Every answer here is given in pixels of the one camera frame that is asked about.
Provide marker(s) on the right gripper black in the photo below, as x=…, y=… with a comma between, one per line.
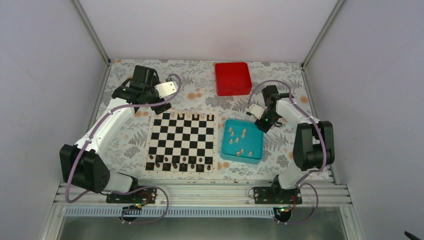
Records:
x=264, y=128

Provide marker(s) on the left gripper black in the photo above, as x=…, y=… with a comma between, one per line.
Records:
x=161, y=109

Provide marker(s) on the teal tray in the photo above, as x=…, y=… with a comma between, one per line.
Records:
x=254, y=137

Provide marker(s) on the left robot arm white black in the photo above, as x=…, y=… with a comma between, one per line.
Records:
x=82, y=163

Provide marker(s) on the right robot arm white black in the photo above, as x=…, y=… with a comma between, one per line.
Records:
x=313, y=147

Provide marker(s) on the light chess pieces in tray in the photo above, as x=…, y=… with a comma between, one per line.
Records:
x=238, y=142

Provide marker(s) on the dark chess pieces row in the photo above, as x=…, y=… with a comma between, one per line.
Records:
x=181, y=164

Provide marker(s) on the red square box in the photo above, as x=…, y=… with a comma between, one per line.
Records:
x=232, y=79

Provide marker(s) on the black white chessboard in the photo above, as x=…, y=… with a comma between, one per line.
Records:
x=182, y=137

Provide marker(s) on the floral patterned mat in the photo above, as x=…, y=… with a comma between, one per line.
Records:
x=126, y=152

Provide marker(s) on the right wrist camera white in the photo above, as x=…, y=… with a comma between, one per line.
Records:
x=255, y=110

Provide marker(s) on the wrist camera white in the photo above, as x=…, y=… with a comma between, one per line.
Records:
x=255, y=110
x=166, y=89

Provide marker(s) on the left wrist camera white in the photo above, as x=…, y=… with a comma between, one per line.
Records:
x=166, y=89

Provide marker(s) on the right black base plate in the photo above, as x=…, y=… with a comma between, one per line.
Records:
x=270, y=196

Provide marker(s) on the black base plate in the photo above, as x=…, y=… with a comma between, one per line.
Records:
x=270, y=196
x=145, y=196

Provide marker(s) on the aluminium rail frame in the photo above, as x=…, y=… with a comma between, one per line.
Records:
x=236, y=193

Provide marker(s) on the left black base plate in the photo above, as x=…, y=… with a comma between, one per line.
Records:
x=145, y=196

